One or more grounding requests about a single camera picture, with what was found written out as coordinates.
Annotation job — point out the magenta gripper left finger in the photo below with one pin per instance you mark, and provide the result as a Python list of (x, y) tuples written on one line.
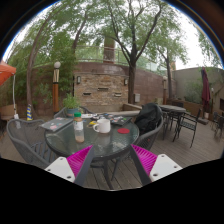
[(75, 167)]

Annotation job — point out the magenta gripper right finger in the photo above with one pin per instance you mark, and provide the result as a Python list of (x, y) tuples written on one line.
[(151, 167)]

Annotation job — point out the grey wicker chair right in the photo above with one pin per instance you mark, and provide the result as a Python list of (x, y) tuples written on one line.
[(145, 141)]

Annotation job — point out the round glass patio table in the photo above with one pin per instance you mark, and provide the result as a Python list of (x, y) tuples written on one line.
[(107, 146)]

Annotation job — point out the clear bottle green cap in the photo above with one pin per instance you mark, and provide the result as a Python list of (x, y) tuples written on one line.
[(78, 127)]

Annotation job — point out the red round coaster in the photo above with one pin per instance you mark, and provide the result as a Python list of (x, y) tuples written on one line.
[(123, 131)]

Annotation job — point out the grey laptop with stickers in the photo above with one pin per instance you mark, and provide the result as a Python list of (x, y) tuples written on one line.
[(56, 124)]

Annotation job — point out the yellow small object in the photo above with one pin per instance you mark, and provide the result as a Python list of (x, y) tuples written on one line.
[(91, 124)]

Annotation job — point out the white ceramic mug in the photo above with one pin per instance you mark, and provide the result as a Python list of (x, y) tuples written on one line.
[(102, 126)]

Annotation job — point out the black backpack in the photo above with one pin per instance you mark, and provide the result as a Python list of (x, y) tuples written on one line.
[(149, 118)]

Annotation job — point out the grey wicker chair left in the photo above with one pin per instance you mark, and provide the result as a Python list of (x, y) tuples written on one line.
[(28, 138)]

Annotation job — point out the black metal chair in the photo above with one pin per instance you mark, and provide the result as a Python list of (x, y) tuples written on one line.
[(188, 122)]

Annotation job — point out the dark background patio table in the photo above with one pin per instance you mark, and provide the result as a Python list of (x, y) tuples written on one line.
[(168, 111)]

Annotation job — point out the potted green plant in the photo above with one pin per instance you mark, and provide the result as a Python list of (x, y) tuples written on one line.
[(71, 101)]

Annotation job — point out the closed maroon patio umbrella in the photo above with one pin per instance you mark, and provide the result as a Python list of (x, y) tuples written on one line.
[(205, 91)]

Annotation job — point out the orange canopy tent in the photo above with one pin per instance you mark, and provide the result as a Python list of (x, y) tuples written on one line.
[(6, 71)]

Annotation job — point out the blue yellow striped post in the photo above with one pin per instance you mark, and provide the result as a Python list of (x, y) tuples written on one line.
[(29, 113)]

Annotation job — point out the wooden lamp post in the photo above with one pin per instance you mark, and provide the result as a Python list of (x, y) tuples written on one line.
[(55, 87)]

